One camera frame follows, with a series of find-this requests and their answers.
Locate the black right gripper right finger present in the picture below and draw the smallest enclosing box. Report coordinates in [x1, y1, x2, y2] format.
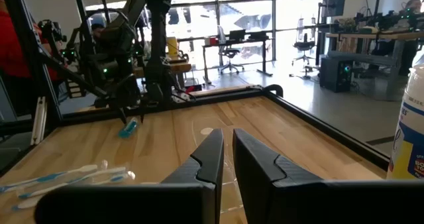
[232, 128, 424, 224]

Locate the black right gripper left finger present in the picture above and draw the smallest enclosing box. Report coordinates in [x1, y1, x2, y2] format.
[34, 128, 225, 224]

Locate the teal mouthwash bottle white cap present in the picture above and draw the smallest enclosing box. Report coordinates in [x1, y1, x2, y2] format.
[118, 117, 139, 139]

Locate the yellow container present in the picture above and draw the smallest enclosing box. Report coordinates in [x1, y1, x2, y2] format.
[166, 36, 180, 58]

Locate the person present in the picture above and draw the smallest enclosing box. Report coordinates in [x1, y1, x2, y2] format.
[0, 0, 64, 82]
[89, 22, 107, 42]

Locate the white plastic strip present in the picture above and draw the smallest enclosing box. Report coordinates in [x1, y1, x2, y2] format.
[30, 96, 48, 146]

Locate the black office chair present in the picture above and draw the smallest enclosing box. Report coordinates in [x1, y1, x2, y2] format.
[291, 32, 316, 68]
[217, 46, 245, 75]

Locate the yellow white Lysol wipes canister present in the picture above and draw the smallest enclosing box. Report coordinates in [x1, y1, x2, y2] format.
[386, 64, 424, 180]

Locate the black office desk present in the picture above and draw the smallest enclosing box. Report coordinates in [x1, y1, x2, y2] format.
[201, 37, 274, 83]

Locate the black computer tower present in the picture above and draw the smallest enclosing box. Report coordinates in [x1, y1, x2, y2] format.
[319, 57, 354, 93]

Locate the wooden workbench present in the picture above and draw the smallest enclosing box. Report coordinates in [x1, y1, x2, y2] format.
[326, 30, 424, 102]

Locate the black computer monitor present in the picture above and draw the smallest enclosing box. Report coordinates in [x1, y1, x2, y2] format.
[321, 0, 346, 19]

